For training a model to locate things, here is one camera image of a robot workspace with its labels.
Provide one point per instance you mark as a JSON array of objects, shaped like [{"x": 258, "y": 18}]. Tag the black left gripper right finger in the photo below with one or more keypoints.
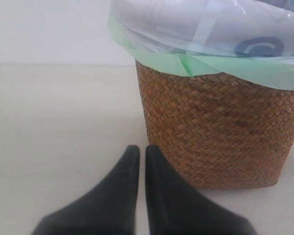
[{"x": 174, "y": 207}]

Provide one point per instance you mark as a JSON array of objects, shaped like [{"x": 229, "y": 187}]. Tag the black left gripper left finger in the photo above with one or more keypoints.
[{"x": 107, "y": 209}]

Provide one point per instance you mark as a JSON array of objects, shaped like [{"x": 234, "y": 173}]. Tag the woven brown wicker basket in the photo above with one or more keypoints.
[{"x": 218, "y": 131}]

